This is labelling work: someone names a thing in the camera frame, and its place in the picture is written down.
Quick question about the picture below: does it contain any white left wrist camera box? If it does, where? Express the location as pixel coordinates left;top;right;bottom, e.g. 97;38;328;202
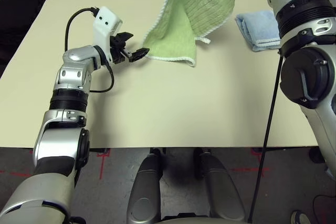
92;6;123;65

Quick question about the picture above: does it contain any white sneaker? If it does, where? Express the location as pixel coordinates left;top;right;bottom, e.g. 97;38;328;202
290;209;313;224

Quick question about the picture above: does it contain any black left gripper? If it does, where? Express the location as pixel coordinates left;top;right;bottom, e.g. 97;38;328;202
110;31;151;65

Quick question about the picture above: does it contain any cream robot torso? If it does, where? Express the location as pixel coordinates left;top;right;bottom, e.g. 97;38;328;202
157;212;250;224

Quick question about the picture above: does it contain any black foam floor mat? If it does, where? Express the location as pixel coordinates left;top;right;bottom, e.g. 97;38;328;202
0;0;50;77

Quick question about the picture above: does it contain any folded light blue towel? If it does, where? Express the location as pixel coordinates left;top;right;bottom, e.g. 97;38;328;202
235;10;282;52

